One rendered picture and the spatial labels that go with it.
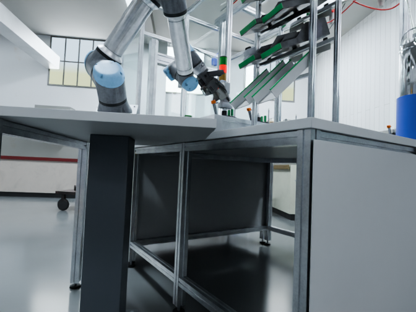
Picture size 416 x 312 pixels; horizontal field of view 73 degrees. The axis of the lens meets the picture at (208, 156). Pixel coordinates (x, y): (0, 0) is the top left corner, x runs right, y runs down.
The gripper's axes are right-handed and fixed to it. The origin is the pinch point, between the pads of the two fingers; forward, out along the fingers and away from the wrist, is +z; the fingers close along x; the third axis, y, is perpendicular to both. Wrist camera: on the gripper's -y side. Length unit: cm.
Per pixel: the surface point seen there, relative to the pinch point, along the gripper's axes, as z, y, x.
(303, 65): -2, -5, 50
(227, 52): -13.7, -34.9, -17.6
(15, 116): -53, 81, 28
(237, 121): 6.0, 14.1, 16.7
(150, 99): -15, -12, -105
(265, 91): -1.7, 7.0, 36.2
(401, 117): 59, -42, 57
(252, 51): -16.0, -6.6, 28.8
